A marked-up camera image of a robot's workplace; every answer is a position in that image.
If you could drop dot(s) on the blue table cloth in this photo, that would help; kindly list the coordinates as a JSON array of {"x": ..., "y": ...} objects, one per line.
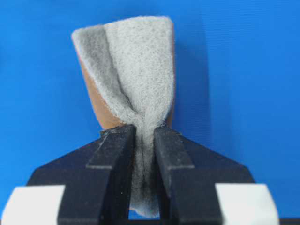
[{"x": 238, "y": 84}]

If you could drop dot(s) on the grey and orange sponge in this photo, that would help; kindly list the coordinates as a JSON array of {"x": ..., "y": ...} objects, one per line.
[{"x": 131, "y": 64}]

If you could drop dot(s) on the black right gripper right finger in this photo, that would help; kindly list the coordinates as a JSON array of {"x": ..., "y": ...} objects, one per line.
[{"x": 197, "y": 186}]

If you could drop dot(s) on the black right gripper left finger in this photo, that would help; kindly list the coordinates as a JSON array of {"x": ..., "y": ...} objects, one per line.
[{"x": 88, "y": 186}]

